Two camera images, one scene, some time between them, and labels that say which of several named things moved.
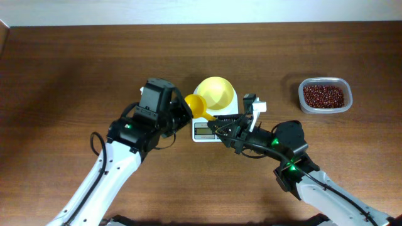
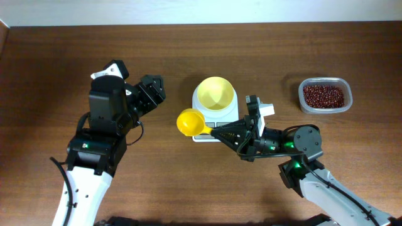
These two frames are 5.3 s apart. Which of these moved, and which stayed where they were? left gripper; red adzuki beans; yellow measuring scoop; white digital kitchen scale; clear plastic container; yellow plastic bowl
Moved: yellow measuring scoop; left gripper
Stayed: red adzuki beans; clear plastic container; white digital kitchen scale; yellow plastic bowl
